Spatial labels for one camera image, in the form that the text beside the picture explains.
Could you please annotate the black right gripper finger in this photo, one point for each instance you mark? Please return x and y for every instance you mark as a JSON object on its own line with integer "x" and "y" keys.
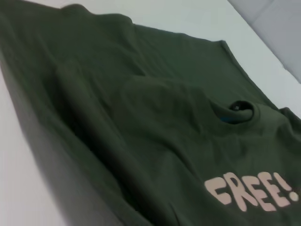
{"x": 236, "y": 108}

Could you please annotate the dark green shirt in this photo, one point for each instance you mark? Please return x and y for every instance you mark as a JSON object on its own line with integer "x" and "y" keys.
{"x": 141, "y": 113}

